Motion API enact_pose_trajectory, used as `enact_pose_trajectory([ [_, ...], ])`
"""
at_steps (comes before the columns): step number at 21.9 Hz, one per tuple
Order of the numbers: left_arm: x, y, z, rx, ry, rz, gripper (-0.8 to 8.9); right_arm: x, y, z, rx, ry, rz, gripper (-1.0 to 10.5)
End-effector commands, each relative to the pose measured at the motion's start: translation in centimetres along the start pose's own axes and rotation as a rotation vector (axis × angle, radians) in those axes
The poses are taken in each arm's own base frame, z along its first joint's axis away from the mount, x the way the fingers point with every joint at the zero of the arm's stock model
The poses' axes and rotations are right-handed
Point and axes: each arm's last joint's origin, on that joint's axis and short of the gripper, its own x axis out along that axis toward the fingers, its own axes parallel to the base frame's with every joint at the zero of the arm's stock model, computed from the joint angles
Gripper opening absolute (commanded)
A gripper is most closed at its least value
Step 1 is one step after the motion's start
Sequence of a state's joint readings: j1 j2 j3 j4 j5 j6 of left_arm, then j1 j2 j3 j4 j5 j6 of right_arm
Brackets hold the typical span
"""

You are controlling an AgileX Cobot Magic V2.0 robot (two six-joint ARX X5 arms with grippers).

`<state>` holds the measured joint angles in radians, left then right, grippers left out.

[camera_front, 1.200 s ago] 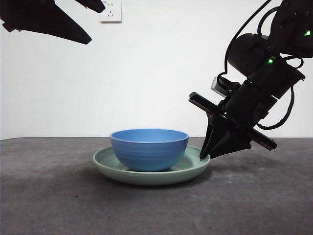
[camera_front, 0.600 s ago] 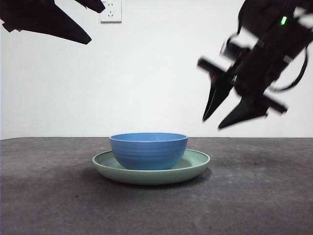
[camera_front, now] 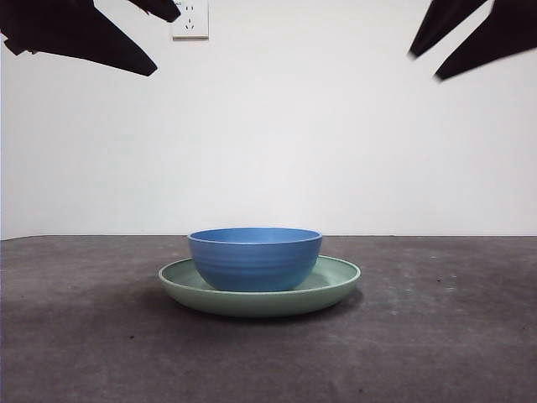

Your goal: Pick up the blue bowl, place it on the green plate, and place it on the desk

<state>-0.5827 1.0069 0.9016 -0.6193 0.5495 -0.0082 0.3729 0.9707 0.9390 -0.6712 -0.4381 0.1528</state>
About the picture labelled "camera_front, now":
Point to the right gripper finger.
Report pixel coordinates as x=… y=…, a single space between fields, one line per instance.
x=499 y=38
x=449 y=21

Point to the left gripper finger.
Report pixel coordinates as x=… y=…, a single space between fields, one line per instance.
x=161 y=8
x=75 y=33

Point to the blue ribbed bowl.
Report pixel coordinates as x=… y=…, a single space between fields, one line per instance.
x=256 y=264

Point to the green round plate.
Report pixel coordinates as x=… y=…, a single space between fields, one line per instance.
x=251 y=304

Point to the white wall socket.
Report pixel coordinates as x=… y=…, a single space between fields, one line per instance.
x=195 y=27

